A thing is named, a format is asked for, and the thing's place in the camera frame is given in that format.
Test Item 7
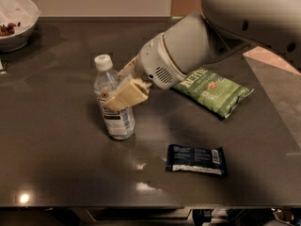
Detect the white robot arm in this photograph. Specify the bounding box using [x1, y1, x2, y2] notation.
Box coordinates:
[104, 0, 301, 111]

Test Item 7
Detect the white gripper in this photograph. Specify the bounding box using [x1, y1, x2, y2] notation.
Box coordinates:
[104, 33, 185, 111]

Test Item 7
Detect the dark blue snack wrapper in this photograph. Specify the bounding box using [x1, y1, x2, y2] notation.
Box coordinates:
[166, 144, 227, 176]

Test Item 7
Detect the green Kettle chips bag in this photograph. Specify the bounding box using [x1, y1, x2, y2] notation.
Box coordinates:
[174, 68, 253, 119]

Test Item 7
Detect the white bowl with food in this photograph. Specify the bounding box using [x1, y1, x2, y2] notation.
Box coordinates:
[0, 0, 40, 52]

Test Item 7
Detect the clear plastic water bottle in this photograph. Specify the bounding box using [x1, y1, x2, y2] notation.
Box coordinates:
[93, 55, 135, 140]

